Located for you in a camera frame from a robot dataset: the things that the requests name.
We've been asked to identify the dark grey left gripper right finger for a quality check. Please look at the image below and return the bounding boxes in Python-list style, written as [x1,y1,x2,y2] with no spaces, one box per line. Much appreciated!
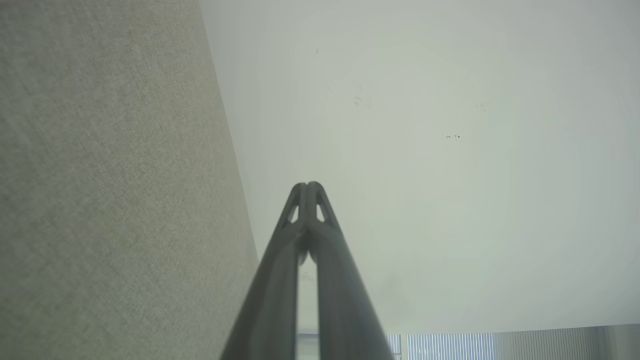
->
[306,181,396,360]

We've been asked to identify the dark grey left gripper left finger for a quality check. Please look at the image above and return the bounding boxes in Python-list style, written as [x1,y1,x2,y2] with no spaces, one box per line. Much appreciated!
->
[220,182,307,360]

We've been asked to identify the white vertical blinds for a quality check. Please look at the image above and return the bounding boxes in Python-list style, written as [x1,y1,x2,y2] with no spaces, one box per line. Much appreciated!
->
[297,331,606,360]

